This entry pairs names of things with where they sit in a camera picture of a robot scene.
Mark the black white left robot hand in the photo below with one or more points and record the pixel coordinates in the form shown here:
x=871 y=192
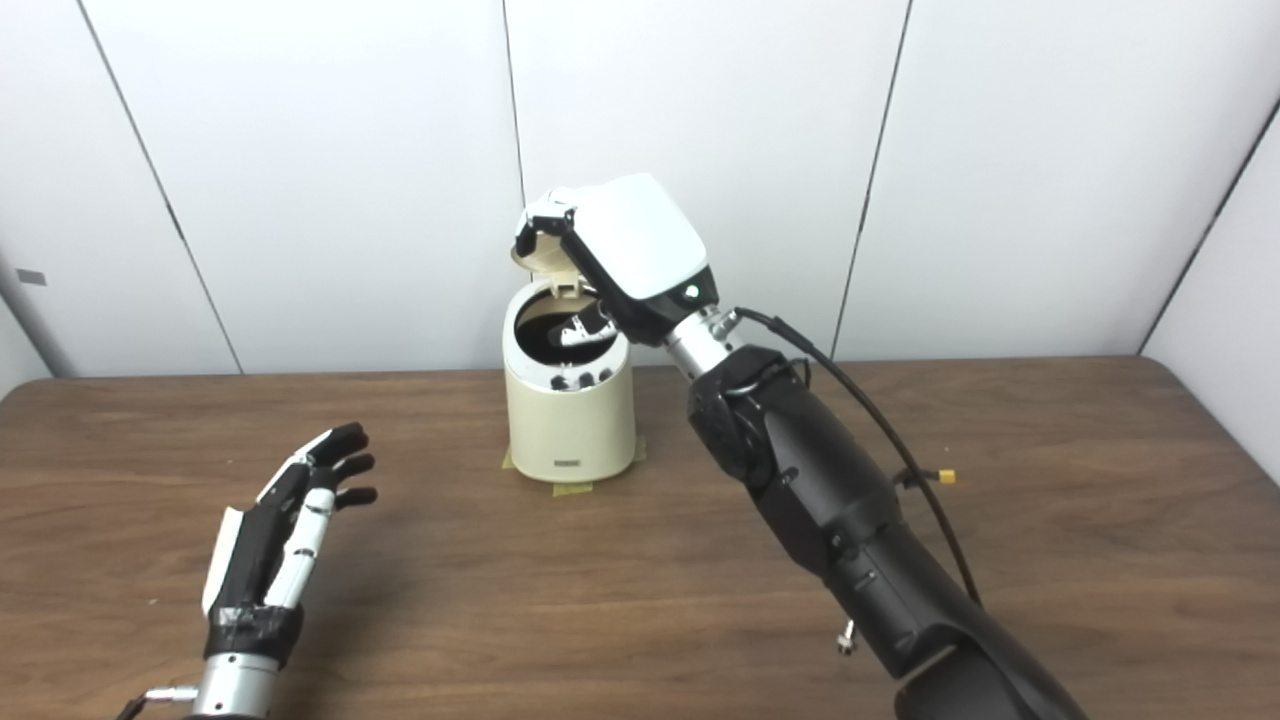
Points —
x=260 y=560

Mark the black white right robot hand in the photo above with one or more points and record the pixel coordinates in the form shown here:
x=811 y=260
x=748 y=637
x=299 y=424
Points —
x=640 y=240

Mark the cream round bin lid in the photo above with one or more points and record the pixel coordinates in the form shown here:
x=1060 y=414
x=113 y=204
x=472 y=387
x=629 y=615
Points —
x=550 y=265

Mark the cream-colored cylindrical bin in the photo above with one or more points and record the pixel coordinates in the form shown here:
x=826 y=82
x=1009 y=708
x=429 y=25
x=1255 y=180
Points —
x=570 y=430

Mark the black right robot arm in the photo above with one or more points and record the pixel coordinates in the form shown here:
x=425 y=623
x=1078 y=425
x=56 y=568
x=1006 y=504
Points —
x=830 y=500

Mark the small grey wall sticker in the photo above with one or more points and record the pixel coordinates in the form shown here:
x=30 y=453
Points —
x=31 y=277

